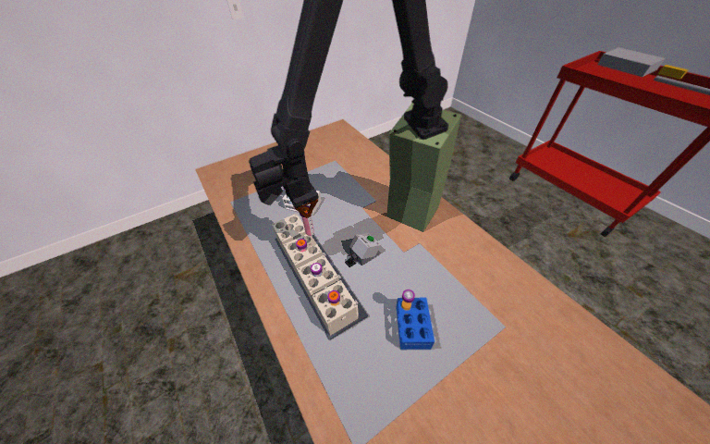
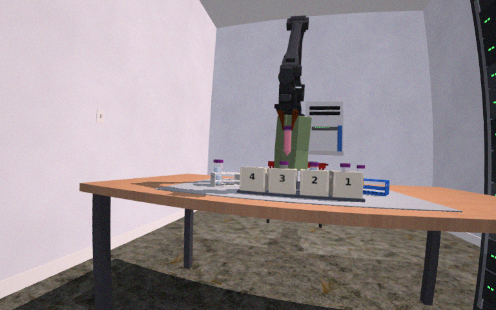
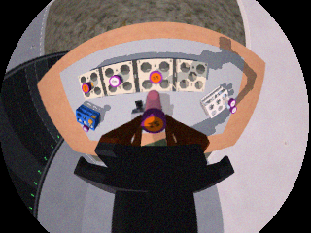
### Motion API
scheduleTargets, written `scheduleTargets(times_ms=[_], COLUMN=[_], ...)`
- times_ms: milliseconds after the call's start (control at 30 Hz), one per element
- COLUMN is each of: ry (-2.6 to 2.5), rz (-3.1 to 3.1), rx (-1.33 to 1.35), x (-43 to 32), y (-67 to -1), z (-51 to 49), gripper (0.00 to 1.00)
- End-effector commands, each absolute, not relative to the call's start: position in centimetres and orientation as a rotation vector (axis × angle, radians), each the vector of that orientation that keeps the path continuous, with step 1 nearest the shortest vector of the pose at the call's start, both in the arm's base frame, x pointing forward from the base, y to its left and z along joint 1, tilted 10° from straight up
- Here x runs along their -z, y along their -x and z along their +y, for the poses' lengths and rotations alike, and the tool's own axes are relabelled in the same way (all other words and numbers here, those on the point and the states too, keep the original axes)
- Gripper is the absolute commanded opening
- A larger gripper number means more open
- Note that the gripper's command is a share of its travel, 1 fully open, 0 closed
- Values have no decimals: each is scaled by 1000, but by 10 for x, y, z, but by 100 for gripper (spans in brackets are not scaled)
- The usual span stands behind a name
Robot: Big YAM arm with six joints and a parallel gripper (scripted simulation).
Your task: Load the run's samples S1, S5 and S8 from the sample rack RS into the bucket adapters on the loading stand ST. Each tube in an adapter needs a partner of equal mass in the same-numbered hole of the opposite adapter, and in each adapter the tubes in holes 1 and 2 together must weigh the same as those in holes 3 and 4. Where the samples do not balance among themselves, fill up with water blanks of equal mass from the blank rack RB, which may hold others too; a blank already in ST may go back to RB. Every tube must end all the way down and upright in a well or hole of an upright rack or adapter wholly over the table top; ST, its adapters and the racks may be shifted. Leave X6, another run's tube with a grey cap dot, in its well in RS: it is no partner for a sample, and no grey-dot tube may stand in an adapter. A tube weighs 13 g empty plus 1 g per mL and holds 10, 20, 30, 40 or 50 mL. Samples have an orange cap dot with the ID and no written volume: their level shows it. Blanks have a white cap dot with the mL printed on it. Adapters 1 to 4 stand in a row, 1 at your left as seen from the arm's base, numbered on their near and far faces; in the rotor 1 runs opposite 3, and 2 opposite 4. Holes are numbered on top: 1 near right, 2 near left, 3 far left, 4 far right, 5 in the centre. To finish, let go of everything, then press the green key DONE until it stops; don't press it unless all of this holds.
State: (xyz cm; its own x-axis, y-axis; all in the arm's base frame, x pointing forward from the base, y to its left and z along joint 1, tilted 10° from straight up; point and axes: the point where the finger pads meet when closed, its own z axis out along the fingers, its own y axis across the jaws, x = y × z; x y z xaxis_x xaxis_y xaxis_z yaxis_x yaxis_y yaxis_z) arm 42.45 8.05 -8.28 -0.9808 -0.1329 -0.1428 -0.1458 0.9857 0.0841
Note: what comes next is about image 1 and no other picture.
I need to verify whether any grey flat mat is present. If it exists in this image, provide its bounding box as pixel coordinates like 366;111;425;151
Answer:
231;161;505;444

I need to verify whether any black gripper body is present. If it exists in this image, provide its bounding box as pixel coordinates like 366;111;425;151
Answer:
285;171;319;208

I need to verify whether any white tube rack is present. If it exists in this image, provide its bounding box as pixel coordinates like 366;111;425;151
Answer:
283;191;321;216

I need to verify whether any beige bucket adapter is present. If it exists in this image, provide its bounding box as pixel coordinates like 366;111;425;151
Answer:
297;255;339;306
272;214;306;255
312;280;359;336
284;234;323;279

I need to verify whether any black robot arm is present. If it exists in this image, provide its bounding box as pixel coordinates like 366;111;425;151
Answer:
249;0;448;205

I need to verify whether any blue tube rack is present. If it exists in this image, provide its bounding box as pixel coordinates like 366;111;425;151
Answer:
397;298;435;350

